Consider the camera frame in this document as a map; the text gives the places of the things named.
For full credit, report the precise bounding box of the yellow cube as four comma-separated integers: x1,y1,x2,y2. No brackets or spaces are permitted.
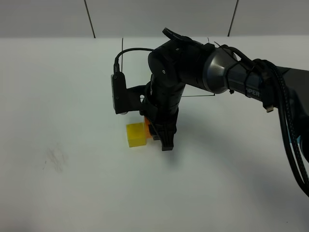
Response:
126,122,147,147

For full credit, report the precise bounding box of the black right camera cable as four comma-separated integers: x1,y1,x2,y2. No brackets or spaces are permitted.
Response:
113,47,155,73

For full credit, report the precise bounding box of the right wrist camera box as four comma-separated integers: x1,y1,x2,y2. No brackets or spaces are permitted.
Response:
111,72,148,114

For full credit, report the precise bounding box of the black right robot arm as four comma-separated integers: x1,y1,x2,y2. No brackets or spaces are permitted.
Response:
143,29,309,193

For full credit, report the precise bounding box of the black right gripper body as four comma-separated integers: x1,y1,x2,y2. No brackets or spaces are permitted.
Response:
140,74,184,125

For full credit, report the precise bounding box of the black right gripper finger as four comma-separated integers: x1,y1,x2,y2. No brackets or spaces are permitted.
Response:
148,124,160,141
158,130,174,151

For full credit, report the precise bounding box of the orange cube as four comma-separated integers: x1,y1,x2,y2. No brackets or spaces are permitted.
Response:
144,117,153,139

